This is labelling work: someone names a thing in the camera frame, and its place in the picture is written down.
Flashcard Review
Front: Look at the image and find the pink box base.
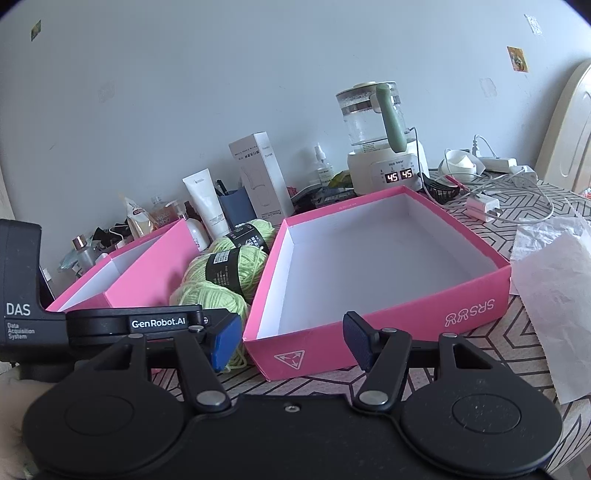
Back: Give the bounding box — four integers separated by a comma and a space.
47, 220, 198, 312

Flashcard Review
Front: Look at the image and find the pink box lid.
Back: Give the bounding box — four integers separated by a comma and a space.
242, 187, 511, 381

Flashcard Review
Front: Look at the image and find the green yarn ball front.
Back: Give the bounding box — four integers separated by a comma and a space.
169, 245, 270, 374

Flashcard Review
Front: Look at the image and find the green yarn ball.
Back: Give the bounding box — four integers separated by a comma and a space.
169, 245, 270, 374
206, 219, 276, 254

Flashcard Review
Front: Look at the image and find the clear bottle copper cap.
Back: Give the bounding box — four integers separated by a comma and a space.
72, 235, 99, 274

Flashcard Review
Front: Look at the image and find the black binder clips pile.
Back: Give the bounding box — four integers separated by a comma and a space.
92, 222, 132, 253

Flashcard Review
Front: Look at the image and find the crumpled white tissue paper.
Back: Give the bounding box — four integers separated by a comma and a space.
511, 217, 590, 404

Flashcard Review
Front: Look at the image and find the orange liquid glass bottle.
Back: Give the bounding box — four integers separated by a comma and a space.
150, 196, 177, 229

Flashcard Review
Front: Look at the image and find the white pump bottle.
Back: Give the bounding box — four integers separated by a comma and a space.
184, 201, 211, 252

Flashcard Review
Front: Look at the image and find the white cosmetic tube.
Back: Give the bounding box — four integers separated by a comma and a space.
182, 168, 230, 240

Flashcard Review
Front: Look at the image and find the black mesh item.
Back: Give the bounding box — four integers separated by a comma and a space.
422, 174, 460, 205

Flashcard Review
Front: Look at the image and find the blue pen holder cup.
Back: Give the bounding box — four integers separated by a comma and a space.
216, 180, 256, 229

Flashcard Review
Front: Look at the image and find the green yarn ball back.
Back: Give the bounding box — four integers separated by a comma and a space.
206, 219, 276, 254

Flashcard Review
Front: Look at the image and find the white power strip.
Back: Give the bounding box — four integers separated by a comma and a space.
472, 134, 518, 174

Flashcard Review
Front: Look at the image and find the beige headboard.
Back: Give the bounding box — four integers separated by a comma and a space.
535, 60, 591, 194

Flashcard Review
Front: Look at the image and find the electric glass kettle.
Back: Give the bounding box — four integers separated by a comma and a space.
337, 81, 429, 195

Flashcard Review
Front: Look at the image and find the tall white carton box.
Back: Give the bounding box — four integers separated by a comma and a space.
228, 132, 294, 227

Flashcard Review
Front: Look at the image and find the small clear spray bottle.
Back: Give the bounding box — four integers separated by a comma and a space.
315, 144, 335, 186

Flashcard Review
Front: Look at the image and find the white charger with cable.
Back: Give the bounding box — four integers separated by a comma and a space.
439, 149, 555, 225

